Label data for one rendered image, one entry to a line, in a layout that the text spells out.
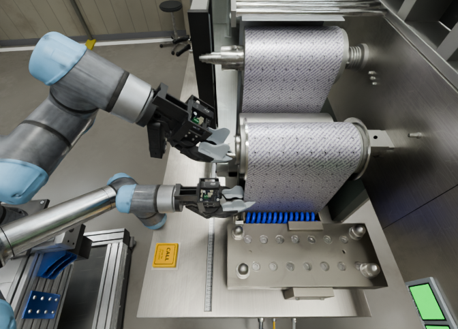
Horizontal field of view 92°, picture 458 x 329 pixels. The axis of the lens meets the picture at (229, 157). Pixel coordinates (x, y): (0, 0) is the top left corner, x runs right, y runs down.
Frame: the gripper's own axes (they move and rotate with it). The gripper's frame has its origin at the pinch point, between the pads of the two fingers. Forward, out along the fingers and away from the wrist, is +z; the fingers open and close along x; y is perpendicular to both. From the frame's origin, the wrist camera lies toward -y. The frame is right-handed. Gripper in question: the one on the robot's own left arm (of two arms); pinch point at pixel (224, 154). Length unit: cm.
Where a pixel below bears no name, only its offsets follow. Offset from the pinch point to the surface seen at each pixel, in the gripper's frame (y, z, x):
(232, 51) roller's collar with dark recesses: 9.6, -5.5, 25.4
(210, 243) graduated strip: -30.3, 18.9, -10.1
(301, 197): 2.9, 24.2, -4.2
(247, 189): -2.8, 9.7, -4.2
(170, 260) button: -36.3, 8.1, -15.8
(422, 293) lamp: 18.4, 32.0, -26.6
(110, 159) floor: -166, -3, 89
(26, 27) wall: -263, -153, 305
